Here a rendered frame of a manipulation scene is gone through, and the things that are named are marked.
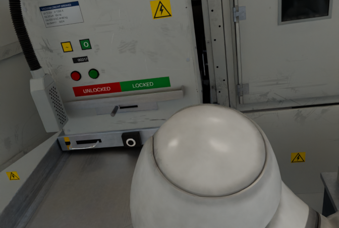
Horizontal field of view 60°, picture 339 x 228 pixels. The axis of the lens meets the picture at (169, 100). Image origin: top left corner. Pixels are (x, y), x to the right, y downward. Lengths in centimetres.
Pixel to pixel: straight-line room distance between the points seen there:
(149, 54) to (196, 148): 74
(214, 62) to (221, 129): 101
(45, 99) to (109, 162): 30
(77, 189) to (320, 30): 98
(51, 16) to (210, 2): 55
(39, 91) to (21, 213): 35
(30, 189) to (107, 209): 26
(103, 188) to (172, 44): 48
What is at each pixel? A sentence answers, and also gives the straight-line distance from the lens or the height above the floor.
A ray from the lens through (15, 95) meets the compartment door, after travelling 125.
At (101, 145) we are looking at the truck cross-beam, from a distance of 109.
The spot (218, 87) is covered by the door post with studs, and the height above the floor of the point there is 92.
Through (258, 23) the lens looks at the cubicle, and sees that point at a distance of 115.
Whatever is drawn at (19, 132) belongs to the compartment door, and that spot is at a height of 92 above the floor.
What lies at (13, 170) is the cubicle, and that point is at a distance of 174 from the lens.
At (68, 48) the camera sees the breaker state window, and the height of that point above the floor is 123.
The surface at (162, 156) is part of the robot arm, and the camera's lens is 18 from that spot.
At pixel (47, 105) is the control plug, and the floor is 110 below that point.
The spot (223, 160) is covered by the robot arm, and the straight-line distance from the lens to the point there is 17.
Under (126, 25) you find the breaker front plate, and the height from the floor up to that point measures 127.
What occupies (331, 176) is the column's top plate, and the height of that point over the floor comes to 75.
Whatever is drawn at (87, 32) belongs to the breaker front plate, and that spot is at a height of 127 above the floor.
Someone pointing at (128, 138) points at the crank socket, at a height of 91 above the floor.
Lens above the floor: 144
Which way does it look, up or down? 26 degrees down
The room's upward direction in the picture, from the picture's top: 10 degrees counter-clockwise
